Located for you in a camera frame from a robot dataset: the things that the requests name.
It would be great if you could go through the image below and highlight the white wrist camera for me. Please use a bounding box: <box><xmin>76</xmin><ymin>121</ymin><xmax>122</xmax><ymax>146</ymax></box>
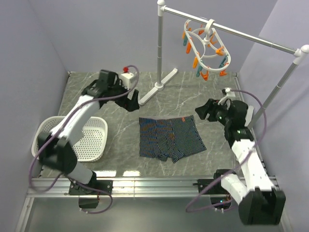
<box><xmin>218</xmin><ymin>87</ymin><xmax>236</xmax><ymax>105</ymax></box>
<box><xmin>119</xmin><ymin>67</ymin><xmax>136</xmax><ymax>89</ymax></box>

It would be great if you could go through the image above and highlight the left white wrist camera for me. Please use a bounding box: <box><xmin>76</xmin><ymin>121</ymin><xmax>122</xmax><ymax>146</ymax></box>
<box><xmin>119</xmin><ymin>67</ymin><xmax>136</xmax><ymax>89</ymax></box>

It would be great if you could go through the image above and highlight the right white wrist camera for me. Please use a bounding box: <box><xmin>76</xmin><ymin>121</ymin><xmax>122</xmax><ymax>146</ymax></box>
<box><xmin>218</xmin><ymin>87</ymin><xmax>236</xmax><ymax>105</ymax></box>

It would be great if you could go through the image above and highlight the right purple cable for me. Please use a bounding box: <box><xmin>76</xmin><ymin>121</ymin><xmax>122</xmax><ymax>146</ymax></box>
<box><xmin>185</xmin><ymin>88</ymin><xmax>268</xmax><ymax>213</ymax></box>

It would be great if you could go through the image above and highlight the white metal drying rack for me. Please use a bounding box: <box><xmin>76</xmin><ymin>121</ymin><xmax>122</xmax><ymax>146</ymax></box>
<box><xmin>139</xmin><ymin>0</ymin><xmax>309</xmax><ymax>129</ymax></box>

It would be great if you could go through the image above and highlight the aluminium mounting rail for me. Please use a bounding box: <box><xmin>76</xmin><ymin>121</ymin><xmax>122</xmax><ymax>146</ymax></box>
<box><xmin>26</xmin><ymin>176</ymin><xmax>213</xmax><ymax>198</ymax></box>

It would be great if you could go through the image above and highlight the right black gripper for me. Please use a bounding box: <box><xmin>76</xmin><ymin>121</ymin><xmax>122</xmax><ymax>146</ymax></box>
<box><xmin>195</xmin><ymin>99</ymin><xmax>232</xmax><ymax>127</ymax></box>

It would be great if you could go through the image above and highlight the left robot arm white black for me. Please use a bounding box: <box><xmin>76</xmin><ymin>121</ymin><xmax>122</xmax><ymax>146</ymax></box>
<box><xmin>35</xmin><ymin>66</ymin><xmax>140</xmax><ymax>194</ymax></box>

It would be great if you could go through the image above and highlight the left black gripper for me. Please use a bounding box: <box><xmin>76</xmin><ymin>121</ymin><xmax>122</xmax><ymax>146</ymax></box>
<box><xmin>109</xmin><ymin>79</ymin><xmax>140</xmax><ymax>112</ymax></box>

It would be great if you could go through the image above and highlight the navy striped underwear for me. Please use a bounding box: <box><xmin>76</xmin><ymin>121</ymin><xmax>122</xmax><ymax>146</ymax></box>
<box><xmin>139</xmin><ymin>115</ymin><xmax>207</xmax><ymax>163</ymax></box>

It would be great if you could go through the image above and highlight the white perforated laundry basket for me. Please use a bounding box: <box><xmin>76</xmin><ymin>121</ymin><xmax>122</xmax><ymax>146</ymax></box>
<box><xmin>31</xmin><ymin>116</ymin><xmax>108</xmax><ymax>162</ymax></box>

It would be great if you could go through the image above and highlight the white oval clip hanger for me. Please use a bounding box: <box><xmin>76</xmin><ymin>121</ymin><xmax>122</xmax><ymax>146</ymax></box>
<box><xmin>182</xmin><ymin>19</ymin><xmax>231</xmax><ymax>81</ymax></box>

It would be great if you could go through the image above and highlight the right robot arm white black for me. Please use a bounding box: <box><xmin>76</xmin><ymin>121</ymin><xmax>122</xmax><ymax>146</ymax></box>
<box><xmin>195</xmin><ymin>99</ymin><xmax>286</xmax><ymax>225</ymax></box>

